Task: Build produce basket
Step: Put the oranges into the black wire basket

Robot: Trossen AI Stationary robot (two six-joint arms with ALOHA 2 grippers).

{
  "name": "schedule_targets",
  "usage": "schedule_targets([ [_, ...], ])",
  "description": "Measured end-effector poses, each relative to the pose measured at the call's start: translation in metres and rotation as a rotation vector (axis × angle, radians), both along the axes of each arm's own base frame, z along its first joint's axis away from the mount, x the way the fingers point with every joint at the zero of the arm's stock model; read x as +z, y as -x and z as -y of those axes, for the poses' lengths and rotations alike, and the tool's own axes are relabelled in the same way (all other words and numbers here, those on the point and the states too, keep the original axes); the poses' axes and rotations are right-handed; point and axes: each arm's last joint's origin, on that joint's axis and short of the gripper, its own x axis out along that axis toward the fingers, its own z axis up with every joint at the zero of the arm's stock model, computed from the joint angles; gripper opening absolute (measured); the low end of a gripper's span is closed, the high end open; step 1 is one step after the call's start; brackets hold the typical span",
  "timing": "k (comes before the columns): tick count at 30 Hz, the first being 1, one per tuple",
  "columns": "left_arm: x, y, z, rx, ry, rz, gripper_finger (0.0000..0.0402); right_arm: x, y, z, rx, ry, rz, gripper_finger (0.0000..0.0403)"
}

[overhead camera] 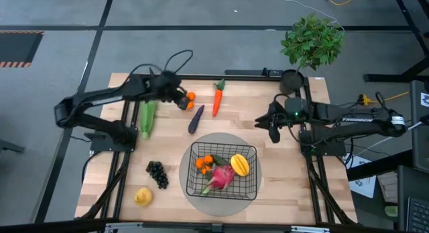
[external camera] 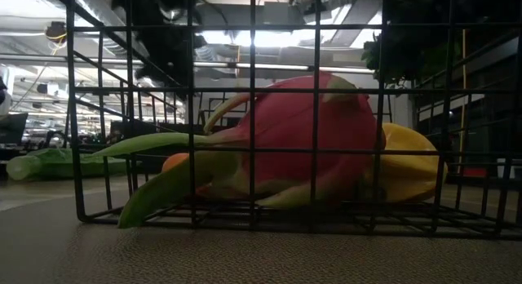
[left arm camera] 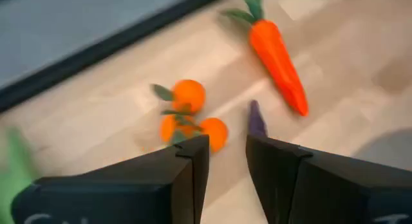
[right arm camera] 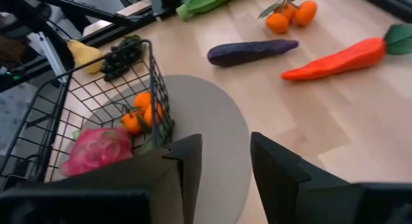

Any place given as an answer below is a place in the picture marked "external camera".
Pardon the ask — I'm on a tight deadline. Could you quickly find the green corn in husk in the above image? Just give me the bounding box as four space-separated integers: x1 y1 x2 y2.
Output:
6 148 135 182

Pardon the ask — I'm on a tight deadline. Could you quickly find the dark computer monitor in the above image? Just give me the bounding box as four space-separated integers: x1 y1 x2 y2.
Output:
0 112 29 146

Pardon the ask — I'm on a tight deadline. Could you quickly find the black wire basket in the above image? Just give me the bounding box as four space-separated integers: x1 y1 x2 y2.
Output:
64 0 522 240

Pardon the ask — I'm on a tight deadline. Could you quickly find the pink dragon fruit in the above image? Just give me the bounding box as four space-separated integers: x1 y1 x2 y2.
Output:
91 71 387 230

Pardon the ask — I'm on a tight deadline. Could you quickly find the yellow bell pepper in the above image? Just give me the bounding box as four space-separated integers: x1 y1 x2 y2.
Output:
362 122 449 204

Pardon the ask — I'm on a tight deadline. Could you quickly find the potted green plant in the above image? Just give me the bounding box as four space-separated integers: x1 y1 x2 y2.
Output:
361 0 462 87

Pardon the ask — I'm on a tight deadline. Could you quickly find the tangerine bunch with green leaves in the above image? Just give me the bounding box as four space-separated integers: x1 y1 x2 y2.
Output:
161 152 191 173

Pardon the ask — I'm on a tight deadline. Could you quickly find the long ceiling light tube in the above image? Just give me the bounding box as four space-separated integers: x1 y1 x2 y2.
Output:
193 61 376 75

